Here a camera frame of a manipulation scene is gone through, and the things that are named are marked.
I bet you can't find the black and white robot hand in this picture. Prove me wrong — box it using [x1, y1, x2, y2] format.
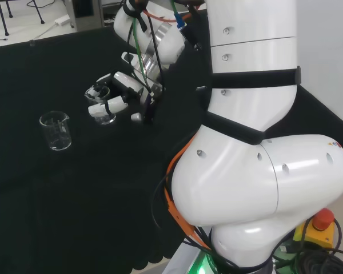
[85, 71, 163, 125]

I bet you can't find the pale board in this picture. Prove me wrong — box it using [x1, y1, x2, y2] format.
[296, 0, 343, 131]

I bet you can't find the black bench cloth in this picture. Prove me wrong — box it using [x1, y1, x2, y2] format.
[0, 11, 343, 271]

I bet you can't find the white power cable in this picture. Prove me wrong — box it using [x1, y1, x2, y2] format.
[33, 23, 58, 39]

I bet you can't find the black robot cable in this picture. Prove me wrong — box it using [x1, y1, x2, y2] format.
[147, 14, 166, 92]

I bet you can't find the yellow stop button box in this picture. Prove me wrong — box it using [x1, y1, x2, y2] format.
[293, 207, 337, 249]

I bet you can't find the black cable bundle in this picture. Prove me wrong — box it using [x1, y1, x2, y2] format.
[271, 218, 343, 274]

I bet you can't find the grey metal cabinet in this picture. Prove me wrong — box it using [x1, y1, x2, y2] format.
[69, 0, 104, 32]

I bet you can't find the clear glass beaker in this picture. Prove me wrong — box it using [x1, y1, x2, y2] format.
[84, 85, 117, 125]
[39, 111, 72, 151]

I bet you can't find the black tripod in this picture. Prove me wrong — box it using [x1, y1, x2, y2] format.
[0, 0, 10, 37]
[27, 0, 46, 25]

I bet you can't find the orange robot cable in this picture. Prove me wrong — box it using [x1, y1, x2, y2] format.
[163, 134, 212, 252]

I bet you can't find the green robot cable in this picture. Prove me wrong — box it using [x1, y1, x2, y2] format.
[131, 17, 154, 94]

